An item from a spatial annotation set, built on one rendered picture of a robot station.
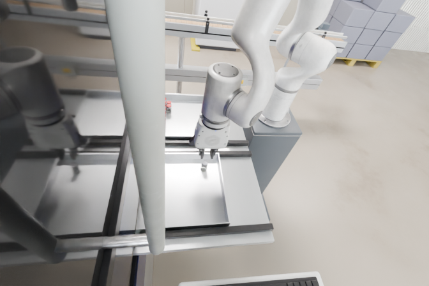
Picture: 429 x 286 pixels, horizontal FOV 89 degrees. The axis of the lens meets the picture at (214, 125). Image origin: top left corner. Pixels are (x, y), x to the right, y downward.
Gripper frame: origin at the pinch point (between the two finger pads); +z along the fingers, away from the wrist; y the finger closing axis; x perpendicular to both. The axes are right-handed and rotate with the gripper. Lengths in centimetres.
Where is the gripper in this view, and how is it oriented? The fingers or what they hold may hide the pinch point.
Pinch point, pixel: (207, 152)
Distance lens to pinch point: 73.8
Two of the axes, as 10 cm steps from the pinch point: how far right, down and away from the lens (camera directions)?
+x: -1.2, -7.2, 6.8
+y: 9.8, 0.3, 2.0
